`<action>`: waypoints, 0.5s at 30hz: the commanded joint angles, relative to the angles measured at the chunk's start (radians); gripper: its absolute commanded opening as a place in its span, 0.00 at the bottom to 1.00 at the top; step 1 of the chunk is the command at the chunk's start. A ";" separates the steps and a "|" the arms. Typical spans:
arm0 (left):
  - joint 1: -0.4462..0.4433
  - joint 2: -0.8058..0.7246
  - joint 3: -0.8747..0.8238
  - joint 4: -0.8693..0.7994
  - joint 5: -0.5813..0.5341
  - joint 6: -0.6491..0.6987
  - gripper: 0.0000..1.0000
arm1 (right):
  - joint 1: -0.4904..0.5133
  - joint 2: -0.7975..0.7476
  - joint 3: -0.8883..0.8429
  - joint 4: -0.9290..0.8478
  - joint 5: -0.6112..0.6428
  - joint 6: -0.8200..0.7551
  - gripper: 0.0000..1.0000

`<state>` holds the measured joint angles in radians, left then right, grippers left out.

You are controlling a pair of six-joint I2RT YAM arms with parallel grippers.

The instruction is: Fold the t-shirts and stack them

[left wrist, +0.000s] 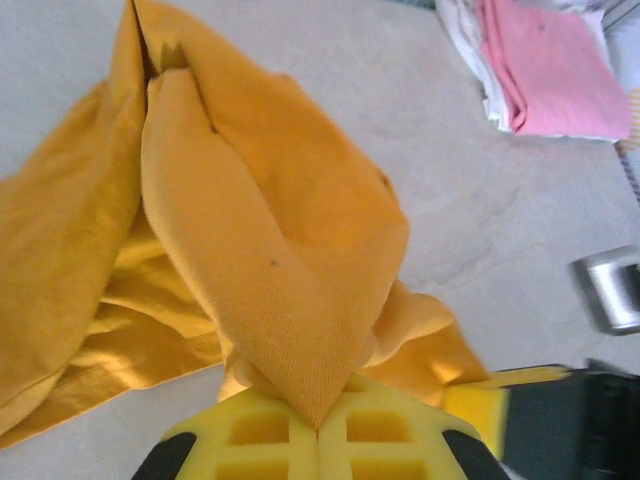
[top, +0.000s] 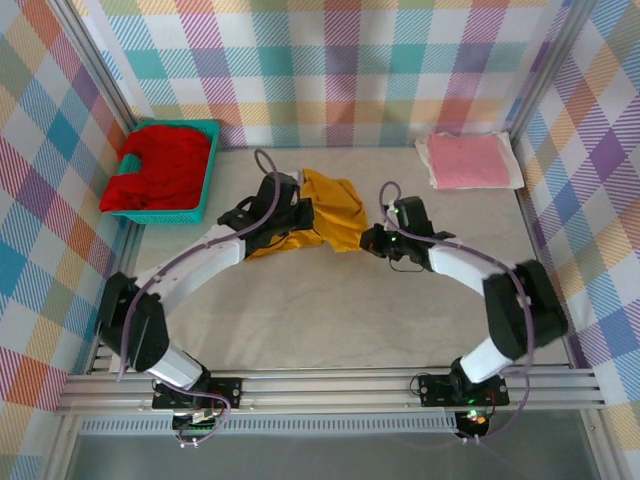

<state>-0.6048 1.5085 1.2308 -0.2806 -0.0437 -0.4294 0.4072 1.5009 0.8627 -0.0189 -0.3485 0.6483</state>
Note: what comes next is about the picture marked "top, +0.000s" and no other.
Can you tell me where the yellow printed t-shirt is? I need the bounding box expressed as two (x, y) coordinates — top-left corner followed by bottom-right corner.
(245, 168), (370, 261)

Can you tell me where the pink folded t-shirt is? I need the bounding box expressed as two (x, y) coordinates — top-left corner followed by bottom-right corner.
(426, 132), (512, 190)

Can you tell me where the teal plastic basket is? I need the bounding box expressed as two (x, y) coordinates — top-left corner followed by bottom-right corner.
(102, 119), (221, 226)

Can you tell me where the red t-shirt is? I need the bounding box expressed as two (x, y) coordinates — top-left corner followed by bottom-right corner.
(98, 124), (212, 214)

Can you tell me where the white folded t-shirt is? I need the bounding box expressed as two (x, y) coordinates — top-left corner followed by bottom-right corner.
(414, 129), (525, 191)

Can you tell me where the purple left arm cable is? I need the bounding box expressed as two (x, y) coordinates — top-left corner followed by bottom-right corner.
(115, 148), (281, 446)

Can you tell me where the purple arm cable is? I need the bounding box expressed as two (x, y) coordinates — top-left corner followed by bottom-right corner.
(379, 180), (539, 446)
(115, 148), (281, 446)

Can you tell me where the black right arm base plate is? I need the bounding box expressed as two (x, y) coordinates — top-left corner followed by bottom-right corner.
(418, 373), (510, 407)

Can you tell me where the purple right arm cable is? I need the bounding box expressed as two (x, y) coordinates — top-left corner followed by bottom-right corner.
(379, 180), (539, 446)

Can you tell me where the long aluminium base rail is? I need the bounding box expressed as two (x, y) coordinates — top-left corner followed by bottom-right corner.
(54, 367), (609, 416)

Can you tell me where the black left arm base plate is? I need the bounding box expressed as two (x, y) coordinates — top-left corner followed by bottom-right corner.
(152, 377), (244, 411)

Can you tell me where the grey slotted cable duct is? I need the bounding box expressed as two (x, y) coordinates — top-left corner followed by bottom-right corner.
(79, 417), (459, 435)

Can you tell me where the aluminium frame post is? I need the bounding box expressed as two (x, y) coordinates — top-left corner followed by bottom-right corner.
(47, 0), (139, 131)
(504, 0), (594, 146)

